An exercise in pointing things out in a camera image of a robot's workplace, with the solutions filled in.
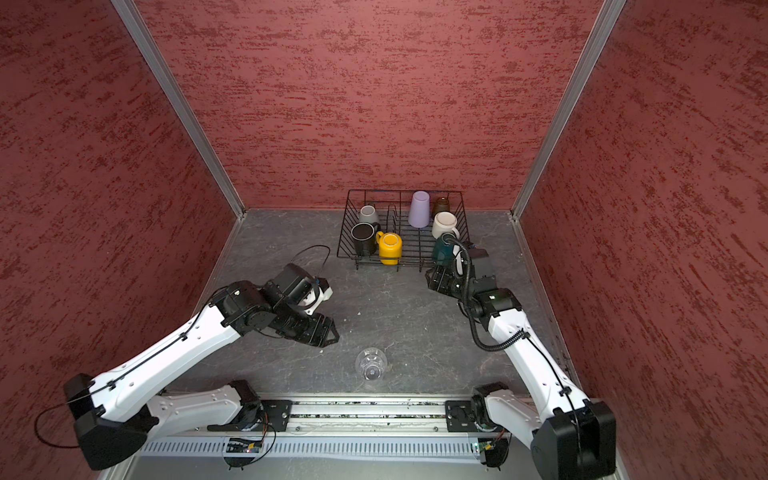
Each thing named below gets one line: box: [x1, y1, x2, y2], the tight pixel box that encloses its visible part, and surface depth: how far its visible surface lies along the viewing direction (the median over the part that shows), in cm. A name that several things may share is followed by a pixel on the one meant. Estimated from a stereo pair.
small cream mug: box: [359, 205, 379, 224], surface depth 105 cm
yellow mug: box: [375, 231, 403, 266], surface depth 99 cm
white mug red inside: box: [432, 211, 460, 239], surface depth 107 cm
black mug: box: [350, 222, 381, 257], surface depth 103 cm
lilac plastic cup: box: [408, 190, 430, 229], surface depth 109 cm
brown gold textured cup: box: [433, 196, 451, 217], surface depth 115 cm
